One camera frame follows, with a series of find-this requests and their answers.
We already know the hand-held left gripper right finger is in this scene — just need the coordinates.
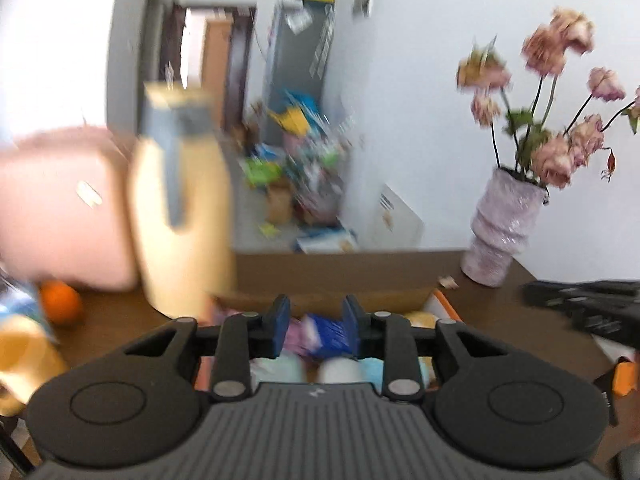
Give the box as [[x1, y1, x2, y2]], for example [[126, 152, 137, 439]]
[[341, 296, 507, 402]]

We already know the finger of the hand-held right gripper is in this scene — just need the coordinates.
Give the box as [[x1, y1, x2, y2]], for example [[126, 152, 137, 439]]
[[522, 280, 640, 312]]

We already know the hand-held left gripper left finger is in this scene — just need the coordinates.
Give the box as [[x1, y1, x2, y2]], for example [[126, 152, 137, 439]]
[[122, 295, 292, 401]]

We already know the purple satin scrunchie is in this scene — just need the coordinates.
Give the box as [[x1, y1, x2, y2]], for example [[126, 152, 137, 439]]
[[285, 320, 313, 356]]

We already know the blue tissue pack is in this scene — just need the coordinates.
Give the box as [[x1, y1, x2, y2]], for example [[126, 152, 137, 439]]
[[302, 312, 358, 361]]

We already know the blue plush toy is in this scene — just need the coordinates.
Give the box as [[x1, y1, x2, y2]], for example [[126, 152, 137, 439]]
[[361, 357, 387, 386]]

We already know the red cardboard box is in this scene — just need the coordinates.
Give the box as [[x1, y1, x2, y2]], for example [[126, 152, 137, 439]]
[[210, 249, 468, 391]]

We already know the yellow and white plush toy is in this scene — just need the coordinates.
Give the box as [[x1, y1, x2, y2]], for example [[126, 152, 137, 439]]
[[402, 310, 443, 333]]

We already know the orange and black box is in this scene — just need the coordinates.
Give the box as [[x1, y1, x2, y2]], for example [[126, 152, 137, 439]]
[[592, 357, 640, 428]]

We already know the mottled lilac vase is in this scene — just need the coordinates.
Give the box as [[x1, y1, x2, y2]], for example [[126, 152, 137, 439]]
[[460, 167, 550, 288]]

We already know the yellow thermos jug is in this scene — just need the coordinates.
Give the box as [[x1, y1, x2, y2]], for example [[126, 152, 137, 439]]
[[127, 82, 238, 318]]

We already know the white leaning board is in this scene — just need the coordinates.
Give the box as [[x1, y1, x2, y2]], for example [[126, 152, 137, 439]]
[[367, 185, 425, 251]]

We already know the dried pink rose bouquet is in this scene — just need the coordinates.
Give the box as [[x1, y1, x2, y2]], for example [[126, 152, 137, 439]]
[[456, 7, 640, 188]]

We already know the pile of household clutter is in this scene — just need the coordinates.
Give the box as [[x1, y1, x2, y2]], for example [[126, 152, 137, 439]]
[[240, 90, 361, 256]]

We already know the orange fruit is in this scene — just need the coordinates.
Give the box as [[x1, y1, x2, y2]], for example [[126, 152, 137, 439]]
[[39, 281, 83, 326]]

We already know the pink ribbed suitcase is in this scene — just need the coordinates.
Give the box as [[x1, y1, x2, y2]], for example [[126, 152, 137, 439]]
[[0, 127, 141, 292]]

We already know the yellow mug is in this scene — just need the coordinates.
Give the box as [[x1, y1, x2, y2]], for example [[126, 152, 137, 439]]
[[0, 315, 68, 416]]

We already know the brown door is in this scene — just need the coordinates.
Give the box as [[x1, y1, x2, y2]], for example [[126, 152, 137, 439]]
[[202, 17, 233, 126]]

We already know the grey refrigerator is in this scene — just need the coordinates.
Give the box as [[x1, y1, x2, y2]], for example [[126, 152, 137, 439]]
[[260, 0, 336, 126]]

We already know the light blue packet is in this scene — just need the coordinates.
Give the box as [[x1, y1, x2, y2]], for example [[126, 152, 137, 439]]
[[0, 280, 61, 346]]

